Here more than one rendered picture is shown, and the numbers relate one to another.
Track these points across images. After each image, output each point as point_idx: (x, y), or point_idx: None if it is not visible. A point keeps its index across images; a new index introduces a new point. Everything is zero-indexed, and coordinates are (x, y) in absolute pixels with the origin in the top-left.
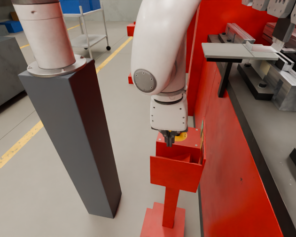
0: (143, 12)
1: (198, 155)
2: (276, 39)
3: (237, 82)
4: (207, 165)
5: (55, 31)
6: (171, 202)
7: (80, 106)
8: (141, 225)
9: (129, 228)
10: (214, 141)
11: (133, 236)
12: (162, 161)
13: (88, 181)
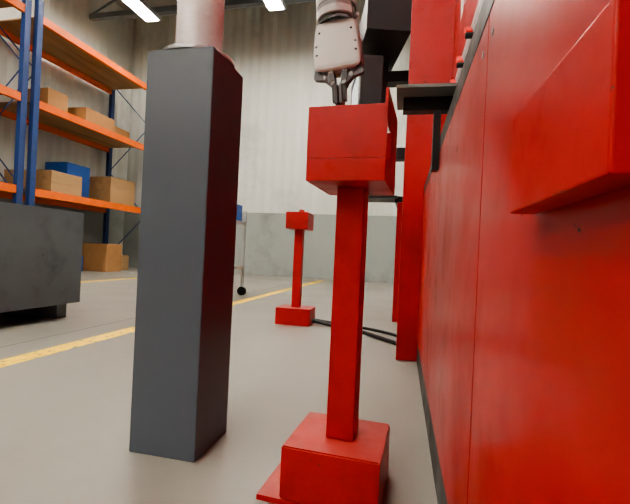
0: None
1: (389, 149)
2: None
3: None
4: (434, 317)
5: (213, 12)
6: (347, 301)
7: (214, 94)
8: (267, 477)
9: (233, 479)
10: (437, 246)
11: (242, 491)
12: (327, 113)
13: (173, 284)
